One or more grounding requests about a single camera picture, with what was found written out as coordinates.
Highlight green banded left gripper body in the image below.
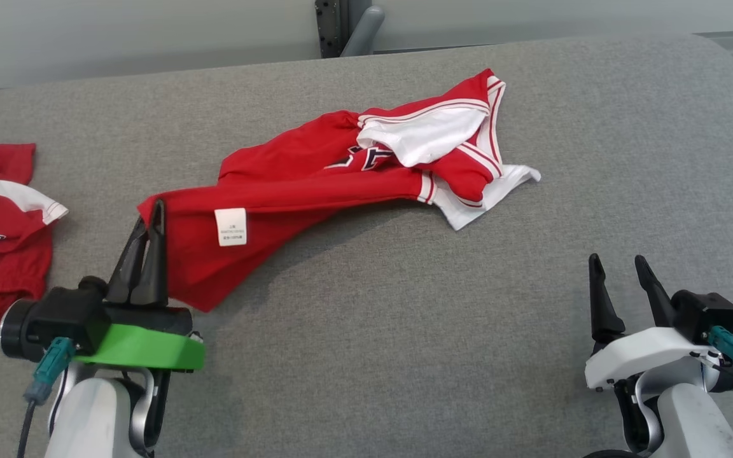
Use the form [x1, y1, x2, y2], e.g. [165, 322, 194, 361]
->
[74, 299, 206, 372]

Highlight red shorts with white stripe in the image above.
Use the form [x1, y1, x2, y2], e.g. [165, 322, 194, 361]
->
[0, 143, 69, 347]

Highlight red white jersey shirt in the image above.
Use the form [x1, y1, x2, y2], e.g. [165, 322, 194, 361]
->
[137, 68, 542, 313]

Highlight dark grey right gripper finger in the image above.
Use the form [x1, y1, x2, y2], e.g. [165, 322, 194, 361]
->
[634, 254, 678, 329]
[588, 253, 627, 348]

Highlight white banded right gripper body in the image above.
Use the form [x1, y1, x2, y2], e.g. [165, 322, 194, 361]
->
[585, 326, 721, 391]

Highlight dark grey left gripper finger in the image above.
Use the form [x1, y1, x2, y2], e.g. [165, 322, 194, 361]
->
[107, 216, 150, 303]
[131, 200, 169, 307]

